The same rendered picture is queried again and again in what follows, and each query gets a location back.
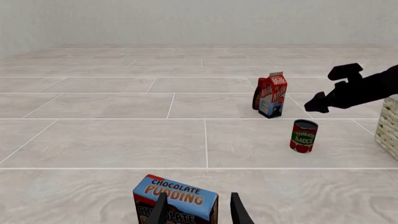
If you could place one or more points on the chocolate pudding box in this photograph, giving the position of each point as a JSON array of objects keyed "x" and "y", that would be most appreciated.
[{"x": 175, "y": 191}]

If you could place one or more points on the tomato sauce can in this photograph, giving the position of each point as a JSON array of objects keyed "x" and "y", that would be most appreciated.
[{"x": 304, "y": 137}]

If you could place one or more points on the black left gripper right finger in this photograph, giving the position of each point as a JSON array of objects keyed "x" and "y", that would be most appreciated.
[{"x": 238, "y": 213}]

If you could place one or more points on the pale wicker basket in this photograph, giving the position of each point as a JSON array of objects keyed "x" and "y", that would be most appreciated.
[{"x": 388, "y": 130}]

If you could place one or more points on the milk carton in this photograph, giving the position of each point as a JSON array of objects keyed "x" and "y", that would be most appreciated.
[{"x": 273, "y": 98}]

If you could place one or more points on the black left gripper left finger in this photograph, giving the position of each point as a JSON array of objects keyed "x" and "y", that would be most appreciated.
[{"x": 159, "y": 213}]

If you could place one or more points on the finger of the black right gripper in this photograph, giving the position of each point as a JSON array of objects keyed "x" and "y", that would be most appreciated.
[{"x": 318, "y": 105}]

